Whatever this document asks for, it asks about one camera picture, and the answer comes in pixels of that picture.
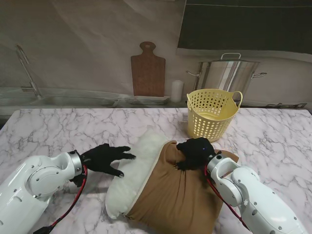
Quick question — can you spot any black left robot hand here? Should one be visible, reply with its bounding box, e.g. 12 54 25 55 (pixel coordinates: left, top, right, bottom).
81 143 137 177

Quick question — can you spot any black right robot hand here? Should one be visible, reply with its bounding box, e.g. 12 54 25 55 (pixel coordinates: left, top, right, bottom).
175 137 217 173

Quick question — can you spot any white pillow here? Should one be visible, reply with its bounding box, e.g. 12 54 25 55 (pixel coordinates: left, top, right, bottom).
104 128 168 220

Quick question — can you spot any brown pillowcase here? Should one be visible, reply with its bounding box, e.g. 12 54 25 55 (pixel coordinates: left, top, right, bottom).
125 140 241 232

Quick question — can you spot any yellow perforated laundry basket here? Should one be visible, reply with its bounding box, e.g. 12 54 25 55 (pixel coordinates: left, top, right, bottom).
186 89 244 143

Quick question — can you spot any white candle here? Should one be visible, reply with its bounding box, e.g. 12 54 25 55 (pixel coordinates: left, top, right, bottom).
171 79 184 102

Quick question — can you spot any stack of white plates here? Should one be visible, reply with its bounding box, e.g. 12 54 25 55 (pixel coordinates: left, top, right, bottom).
125 95 171 106

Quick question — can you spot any steel sink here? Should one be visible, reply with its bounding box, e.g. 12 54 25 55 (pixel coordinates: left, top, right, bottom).
0 92 120 107

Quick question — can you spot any steel stock pot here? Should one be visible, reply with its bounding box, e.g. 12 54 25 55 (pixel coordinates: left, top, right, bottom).
186 53 268 95

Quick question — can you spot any brown wooden cutting board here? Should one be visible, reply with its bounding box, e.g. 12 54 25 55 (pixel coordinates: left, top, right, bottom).
130 41 166 97

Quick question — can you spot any black stove grate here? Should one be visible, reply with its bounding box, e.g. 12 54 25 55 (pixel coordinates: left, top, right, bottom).
265 102 308 109

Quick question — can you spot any chrome faucet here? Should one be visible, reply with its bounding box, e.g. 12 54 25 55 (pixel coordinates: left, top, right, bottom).
16 44 42 98

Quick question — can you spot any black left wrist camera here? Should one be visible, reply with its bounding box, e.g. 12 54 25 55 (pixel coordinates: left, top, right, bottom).
69 174 85 188

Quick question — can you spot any red black right arm cable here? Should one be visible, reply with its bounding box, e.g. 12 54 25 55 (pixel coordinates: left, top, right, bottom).
203 165 252 232

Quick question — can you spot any red black arm cable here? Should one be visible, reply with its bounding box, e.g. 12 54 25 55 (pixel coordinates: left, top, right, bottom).
203 165 252 232
33 164 89 234

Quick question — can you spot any red black left arm cable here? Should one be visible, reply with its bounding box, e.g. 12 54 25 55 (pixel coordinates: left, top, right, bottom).
33 164 89 234

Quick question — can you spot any dark wall panel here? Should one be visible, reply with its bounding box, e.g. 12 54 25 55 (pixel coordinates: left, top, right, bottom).
177 0 312 54

